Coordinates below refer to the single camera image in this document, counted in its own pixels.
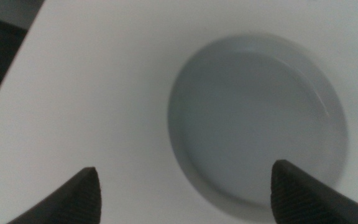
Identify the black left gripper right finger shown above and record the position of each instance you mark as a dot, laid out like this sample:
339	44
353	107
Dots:
300	196

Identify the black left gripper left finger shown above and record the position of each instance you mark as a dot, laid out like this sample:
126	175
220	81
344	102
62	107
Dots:
76	202

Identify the grey shallow bowl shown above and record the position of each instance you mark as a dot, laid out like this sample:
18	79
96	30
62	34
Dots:
244	124

